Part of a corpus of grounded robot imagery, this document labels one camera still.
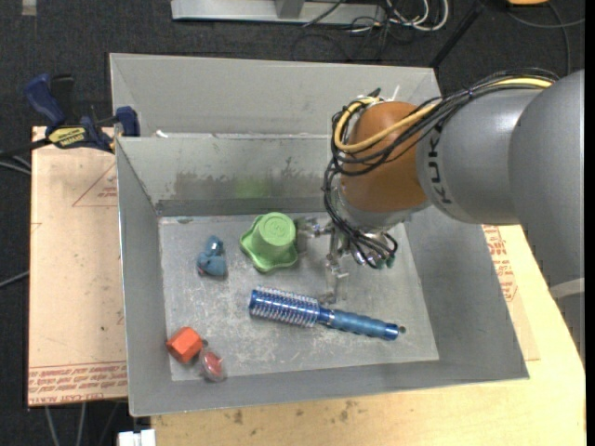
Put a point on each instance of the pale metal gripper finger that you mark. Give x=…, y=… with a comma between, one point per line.
x=316, y=230
x=333, y=284

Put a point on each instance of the blue round hairbrush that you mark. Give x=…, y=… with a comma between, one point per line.
x=297, y=308

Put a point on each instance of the green plastic cup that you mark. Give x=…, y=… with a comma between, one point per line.
x=273, y=242

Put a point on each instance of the grey metal bin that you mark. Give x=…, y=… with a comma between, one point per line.
x=288, y=337

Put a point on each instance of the blue toy animal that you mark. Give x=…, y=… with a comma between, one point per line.
x=211, y=260

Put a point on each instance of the red toy in clear shell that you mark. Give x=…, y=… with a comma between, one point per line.
x=213, y=365

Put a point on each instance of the orange faceted block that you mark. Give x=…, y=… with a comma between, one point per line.
x=183, y=343

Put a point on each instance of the brown cardboard board red print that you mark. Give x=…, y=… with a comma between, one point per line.
x=74, y=272

